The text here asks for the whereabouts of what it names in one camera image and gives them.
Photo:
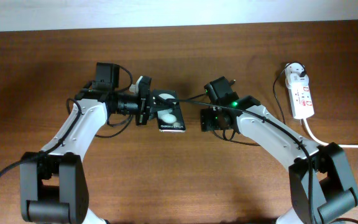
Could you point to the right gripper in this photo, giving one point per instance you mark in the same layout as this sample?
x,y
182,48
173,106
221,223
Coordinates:
x,y
207,121

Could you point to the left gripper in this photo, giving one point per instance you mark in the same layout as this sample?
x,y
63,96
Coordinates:
x,y
143,103

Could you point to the black smartphone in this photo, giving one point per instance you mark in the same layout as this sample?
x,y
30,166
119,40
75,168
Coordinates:
x,y
169,121

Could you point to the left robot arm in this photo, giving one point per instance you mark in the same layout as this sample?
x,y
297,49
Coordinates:
x,y
52,181

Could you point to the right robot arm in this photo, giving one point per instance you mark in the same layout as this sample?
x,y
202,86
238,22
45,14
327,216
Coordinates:
x,y
322,184

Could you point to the white charger plug adapter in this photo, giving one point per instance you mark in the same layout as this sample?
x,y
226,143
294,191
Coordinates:
x,y
295,75

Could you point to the white power strip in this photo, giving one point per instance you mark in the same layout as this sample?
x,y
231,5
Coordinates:
x,y
301,102

